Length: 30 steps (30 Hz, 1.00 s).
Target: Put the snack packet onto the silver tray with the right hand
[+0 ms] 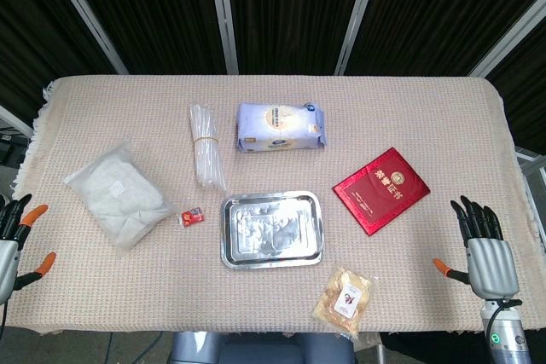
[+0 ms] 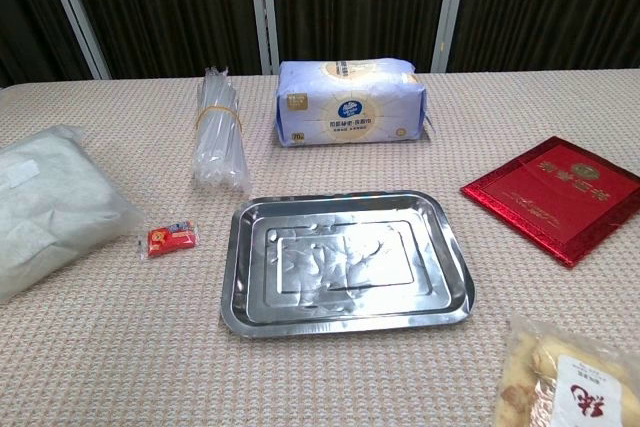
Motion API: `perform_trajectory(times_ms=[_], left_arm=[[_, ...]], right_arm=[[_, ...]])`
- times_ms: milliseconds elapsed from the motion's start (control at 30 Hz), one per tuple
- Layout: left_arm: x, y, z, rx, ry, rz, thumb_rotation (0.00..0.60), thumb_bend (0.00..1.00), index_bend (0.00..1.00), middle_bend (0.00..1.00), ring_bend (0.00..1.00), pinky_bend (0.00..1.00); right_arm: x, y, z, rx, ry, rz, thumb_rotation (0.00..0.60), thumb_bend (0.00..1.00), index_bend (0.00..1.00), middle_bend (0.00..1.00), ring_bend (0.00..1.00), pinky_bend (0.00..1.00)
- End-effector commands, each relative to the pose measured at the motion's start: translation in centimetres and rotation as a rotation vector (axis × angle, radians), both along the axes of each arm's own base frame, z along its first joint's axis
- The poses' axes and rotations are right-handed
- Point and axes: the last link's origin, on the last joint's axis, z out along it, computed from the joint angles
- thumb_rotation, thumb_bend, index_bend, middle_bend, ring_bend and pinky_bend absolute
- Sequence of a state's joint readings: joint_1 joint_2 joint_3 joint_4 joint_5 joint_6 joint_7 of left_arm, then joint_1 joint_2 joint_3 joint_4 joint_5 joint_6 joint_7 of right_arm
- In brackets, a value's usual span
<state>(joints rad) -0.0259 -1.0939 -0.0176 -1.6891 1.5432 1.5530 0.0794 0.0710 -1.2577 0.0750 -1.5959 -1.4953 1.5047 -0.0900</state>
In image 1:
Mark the white cloth in clear bag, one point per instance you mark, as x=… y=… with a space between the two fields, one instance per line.
x=121 y=197

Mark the grey robot torso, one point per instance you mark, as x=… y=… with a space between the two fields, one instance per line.
x=262 y=348

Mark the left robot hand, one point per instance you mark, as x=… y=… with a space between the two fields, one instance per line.
x=7 y=255

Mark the blue tissue pack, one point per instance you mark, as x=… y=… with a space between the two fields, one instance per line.
x=279 y=126

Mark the small red snack packet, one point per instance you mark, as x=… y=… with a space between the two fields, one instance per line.
x=192 y=217

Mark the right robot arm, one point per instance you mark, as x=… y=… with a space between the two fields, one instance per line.
x=505 y=332

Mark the bundle of clear straws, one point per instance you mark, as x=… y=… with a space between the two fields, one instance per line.
x=206 y=145

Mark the yellowish snack packet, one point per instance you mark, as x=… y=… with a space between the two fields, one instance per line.
x=344 y=299

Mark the white partition frame post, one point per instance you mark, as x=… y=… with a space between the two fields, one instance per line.
x=507 y=44
x=85 y=12
x=222 y=12
x=359 y=12

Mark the red certificate booklet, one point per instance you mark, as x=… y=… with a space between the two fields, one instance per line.
x=381 y=192

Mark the silver metal tray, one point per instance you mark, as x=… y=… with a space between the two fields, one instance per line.
x=271 y=228

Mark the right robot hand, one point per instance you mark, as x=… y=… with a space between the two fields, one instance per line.
x=490 y=261

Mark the beige woven tablecloth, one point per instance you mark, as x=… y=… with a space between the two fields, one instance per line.
x=273 y=287

